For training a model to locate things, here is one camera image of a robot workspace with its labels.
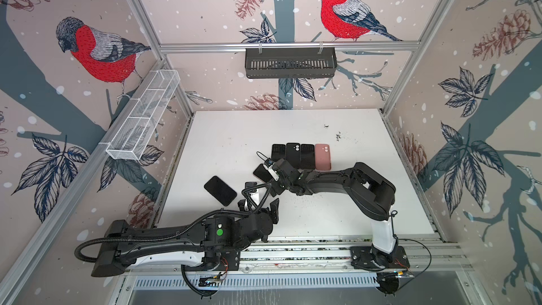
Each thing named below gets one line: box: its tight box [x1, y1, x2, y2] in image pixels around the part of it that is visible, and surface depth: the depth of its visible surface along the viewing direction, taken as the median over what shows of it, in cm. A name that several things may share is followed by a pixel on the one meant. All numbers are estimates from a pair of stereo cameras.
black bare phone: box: [300, 144, 316, 170], surface depth 105 cm
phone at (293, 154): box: [285, 142, 302, 169], surface depth 106 cm
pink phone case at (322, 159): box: [314, 143, 331, 171], surface depth 105 cm
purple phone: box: [271, 144, 286, 163], surface depth 106 cm
